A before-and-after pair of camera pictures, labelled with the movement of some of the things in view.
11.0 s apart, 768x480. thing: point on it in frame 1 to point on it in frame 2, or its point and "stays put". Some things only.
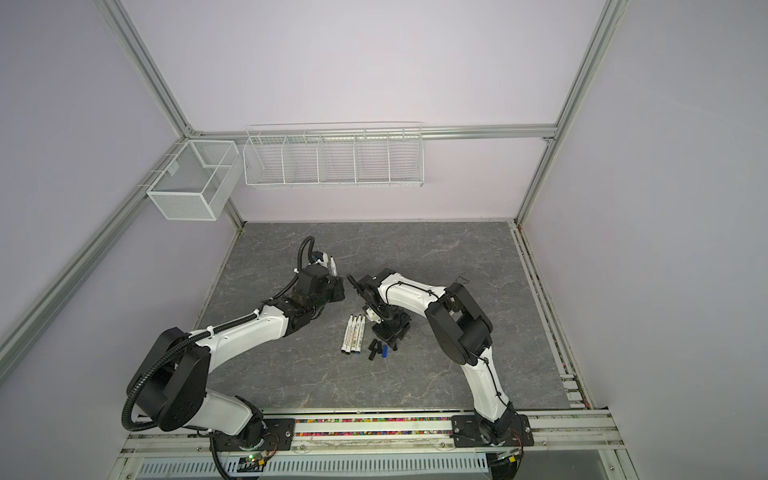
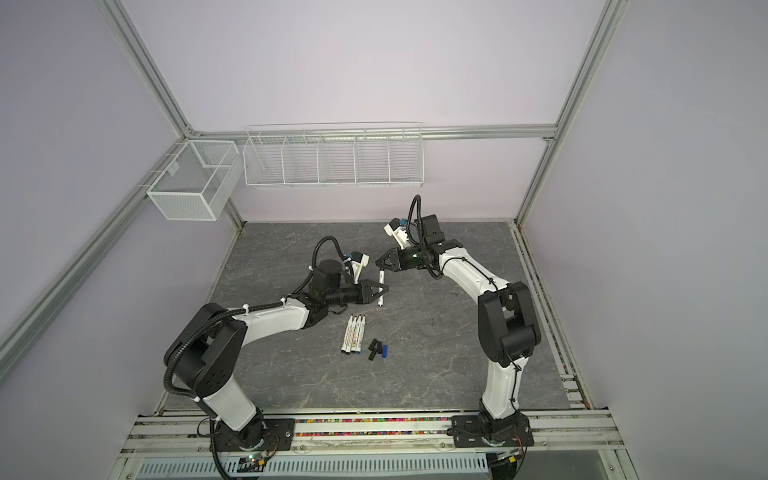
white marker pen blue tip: (361, 335) stays put
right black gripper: (391, 337) to (397, 261)
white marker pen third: (350, 339) stays put
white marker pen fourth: (356, 334) stays put
